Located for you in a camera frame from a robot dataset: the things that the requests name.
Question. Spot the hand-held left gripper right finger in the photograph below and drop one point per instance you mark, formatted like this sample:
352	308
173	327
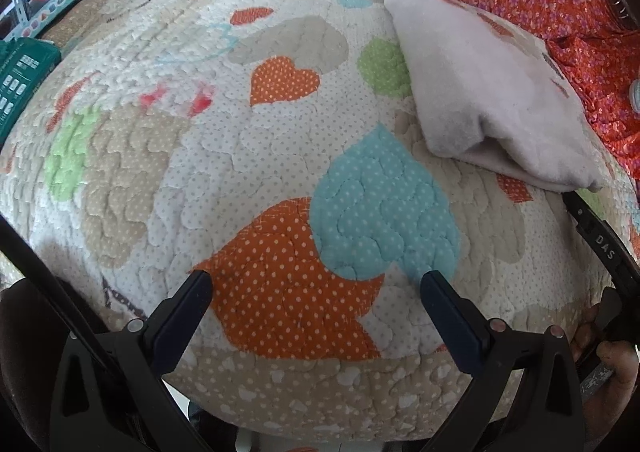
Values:
450	317

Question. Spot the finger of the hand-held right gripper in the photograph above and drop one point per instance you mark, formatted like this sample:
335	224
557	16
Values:
575	209

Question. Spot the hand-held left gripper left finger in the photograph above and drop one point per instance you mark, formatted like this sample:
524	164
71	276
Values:
182	317

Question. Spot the pale pink floral zip sweater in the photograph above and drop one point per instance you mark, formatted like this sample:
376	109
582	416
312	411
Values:
480	81

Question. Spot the person's right hand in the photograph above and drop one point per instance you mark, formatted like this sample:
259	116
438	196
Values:
622	372

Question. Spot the grey round object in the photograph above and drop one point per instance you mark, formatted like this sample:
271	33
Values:
636	95

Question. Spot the heart-patterned quilt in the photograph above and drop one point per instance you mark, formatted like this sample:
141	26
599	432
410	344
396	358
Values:
160	156

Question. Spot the green printed box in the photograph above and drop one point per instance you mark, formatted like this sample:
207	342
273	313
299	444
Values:
22	81

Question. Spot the light blue shapes box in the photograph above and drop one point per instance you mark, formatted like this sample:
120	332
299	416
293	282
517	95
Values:
52	9

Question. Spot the slotted metal bar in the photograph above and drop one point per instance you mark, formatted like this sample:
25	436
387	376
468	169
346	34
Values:
15	11

